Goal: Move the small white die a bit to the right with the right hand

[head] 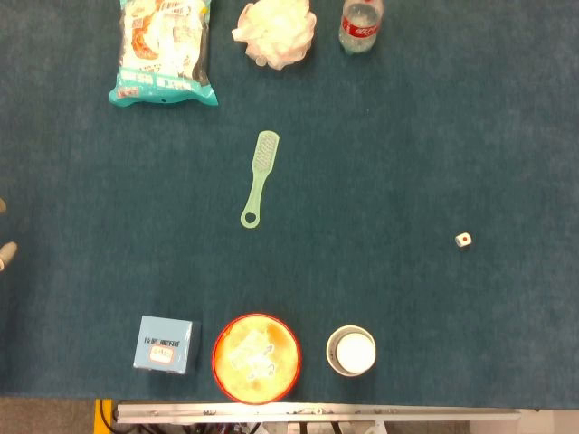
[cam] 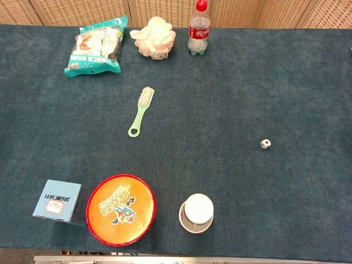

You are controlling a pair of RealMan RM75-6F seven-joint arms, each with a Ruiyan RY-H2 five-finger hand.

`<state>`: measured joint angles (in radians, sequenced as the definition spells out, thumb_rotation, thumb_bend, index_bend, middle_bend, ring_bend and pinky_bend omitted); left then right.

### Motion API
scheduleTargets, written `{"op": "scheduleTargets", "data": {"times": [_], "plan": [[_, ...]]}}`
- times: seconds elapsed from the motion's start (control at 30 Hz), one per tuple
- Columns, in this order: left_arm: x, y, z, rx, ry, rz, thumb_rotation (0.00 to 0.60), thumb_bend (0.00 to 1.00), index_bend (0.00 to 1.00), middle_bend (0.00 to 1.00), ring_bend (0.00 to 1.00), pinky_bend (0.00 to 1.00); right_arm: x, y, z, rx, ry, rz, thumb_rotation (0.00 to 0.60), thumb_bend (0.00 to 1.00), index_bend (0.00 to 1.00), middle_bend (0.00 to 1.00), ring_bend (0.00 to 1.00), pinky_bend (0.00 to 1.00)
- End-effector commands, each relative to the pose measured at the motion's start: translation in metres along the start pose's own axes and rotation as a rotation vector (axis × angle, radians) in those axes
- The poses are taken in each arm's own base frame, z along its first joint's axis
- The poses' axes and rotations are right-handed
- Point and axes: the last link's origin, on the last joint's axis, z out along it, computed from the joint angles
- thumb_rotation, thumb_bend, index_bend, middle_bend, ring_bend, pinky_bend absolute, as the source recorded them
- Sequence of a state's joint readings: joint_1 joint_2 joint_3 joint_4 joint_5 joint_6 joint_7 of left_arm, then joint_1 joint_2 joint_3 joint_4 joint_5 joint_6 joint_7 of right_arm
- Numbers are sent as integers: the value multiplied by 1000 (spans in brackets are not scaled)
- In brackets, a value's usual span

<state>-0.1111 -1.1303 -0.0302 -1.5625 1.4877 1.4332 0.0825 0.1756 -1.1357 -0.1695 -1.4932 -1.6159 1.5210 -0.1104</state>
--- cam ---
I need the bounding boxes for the green plastic scrub brush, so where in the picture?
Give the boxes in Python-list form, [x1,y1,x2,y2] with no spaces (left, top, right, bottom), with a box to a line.
[128,86,155,138]

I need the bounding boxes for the dark teal table cloth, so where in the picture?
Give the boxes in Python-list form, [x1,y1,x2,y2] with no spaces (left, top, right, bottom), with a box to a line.
[0,24,352,255]

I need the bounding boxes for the white upturned paper cup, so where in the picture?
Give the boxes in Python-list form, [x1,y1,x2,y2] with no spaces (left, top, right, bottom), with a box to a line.
[179,193,215,234]

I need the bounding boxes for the red bowl with noodles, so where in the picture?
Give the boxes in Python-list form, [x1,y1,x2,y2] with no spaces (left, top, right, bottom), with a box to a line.
[86,173,157,247]

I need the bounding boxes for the white mesh bath pouf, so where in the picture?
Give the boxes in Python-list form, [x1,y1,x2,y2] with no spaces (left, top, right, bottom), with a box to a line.
[129,16,177,60]

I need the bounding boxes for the clear red-label cola bottle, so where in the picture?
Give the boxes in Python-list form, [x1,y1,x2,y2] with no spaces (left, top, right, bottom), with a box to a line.
[188,0,211,57]

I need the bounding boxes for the teal printed snack bag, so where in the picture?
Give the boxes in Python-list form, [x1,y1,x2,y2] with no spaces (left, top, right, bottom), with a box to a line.
[64,15,129,79]

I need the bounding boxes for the blue cardboard box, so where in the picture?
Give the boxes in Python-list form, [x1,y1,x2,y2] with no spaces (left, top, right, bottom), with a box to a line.
[32,179,94,227]

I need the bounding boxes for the woven rattan folding screen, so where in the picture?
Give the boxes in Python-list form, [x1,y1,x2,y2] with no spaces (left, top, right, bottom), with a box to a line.
[0,0,352,29]

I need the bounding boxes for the aluminium profile rail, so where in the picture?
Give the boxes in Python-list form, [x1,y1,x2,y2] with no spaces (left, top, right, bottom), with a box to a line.
[33,255,352,264]

